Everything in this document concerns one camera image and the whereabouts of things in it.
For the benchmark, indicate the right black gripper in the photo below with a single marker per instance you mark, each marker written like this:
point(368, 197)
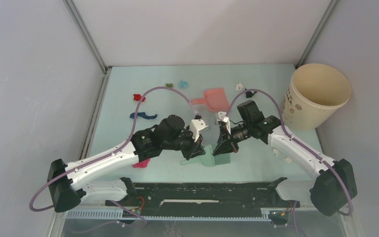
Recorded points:
point(226, 142)

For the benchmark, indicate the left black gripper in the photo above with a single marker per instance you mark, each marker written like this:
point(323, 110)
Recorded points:
point(195, 148)

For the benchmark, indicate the white paper scrap front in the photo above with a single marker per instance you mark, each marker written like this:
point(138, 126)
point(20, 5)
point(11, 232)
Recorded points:
point(276, 152)

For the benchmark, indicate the white paper scrap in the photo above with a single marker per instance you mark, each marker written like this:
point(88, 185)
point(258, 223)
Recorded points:
point(239, 87)
point(276, 152)

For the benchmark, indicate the green plastic brush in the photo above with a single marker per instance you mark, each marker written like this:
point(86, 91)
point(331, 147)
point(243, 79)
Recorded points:
point(208, 160)

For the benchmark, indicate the pink plastic dustpan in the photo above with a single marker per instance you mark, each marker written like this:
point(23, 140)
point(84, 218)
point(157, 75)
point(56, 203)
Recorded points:
point(214, 99)

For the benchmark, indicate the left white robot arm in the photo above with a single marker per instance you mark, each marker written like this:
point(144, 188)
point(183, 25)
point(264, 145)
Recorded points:
point(73, 183)

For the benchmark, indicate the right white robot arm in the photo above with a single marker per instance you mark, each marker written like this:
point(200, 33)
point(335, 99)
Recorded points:
point(332, 183)

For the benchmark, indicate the long dark blue paper scrap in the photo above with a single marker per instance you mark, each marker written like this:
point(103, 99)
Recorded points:
point(143, 115)

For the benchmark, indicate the red paper scrap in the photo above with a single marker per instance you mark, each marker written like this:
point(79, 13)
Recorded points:
point(138, 97)

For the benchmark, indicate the beige paper bucket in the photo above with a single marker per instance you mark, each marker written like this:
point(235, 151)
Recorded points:
point(315, 92)

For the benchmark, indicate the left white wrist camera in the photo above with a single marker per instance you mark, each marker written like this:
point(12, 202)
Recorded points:
point(197, 126)

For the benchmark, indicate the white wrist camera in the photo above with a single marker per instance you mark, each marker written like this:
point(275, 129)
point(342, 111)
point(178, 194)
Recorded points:
point(223, 118)
point(197, 126)

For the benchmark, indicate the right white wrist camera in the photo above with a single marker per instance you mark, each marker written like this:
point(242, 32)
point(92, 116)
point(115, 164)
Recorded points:
point(223, 118)

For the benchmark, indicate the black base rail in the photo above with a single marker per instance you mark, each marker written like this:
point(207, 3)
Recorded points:
point(205, 200)

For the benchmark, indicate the right aluminium frame post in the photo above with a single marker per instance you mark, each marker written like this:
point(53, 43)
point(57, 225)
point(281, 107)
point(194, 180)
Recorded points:
point(333, 4)

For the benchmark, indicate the aluminium frame post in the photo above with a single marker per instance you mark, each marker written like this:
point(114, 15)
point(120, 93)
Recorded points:
point(80, 23)
point(333, 4)

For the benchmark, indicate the left aluminium frame post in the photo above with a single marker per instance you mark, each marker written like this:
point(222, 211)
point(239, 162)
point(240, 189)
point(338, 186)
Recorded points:
point(80, 23)

